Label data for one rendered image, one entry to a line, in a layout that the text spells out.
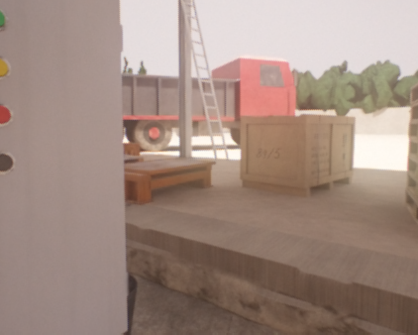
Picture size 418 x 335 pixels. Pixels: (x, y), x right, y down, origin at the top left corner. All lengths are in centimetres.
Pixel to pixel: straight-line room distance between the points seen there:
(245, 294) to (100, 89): 152
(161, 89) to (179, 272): 731
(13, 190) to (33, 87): 14
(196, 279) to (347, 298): 84
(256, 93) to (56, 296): 968
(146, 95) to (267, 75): 379
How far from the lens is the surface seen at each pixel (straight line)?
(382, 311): 168
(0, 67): 48
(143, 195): 296
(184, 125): 713
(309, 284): 173
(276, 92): 1044
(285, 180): 334
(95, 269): 59
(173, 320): 193
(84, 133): 53
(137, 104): 888
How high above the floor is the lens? 102
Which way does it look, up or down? 5 degrees down
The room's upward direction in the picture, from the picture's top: straight up
